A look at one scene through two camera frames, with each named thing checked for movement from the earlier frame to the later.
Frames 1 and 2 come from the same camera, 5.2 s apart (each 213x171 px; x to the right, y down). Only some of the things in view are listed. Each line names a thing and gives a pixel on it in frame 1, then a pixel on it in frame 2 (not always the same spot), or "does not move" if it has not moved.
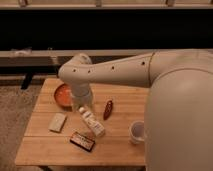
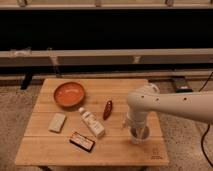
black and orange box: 82,141 does not move
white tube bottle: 95,127 does not move
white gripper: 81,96 -> 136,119
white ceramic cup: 137,132 does not move
